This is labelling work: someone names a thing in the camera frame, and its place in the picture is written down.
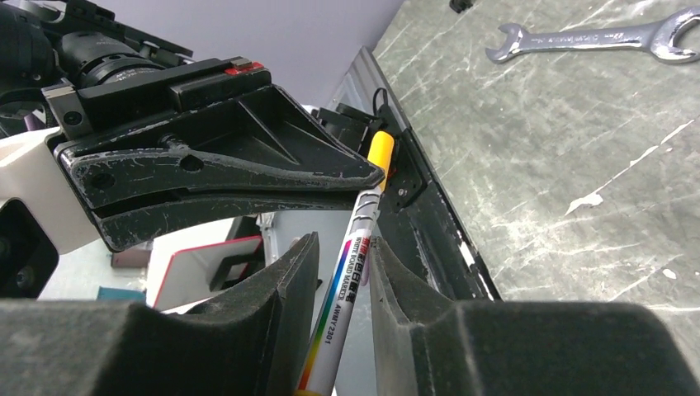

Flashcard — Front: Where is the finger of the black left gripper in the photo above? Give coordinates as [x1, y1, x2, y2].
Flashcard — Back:
[92, 191, 357, 252]
[59, 148, 384, 208]

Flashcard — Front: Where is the white whiteboard marker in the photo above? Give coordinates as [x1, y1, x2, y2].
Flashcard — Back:
[294, 187, 383, 395]

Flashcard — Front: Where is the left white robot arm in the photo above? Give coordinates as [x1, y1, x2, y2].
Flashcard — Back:
[1, 1, 385, 299]

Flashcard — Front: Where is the yellow marker cap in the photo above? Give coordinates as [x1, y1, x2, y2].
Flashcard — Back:
[367, 130, 395, 191]

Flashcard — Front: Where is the red-framed whiteboard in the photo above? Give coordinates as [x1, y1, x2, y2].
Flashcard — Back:
[146, 219, 263, 311]

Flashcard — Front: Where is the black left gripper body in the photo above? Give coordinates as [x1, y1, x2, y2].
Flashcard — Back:
[42, 56, 307, 159]

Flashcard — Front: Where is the silver combination wrench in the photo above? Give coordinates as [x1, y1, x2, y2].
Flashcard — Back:
[485, 6, 699, 64]

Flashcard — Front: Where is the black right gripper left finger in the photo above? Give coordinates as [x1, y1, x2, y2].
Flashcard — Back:
[1, 233, 319, 395]

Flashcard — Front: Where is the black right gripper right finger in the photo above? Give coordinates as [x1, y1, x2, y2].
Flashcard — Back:
[369, 238, 699, 395]

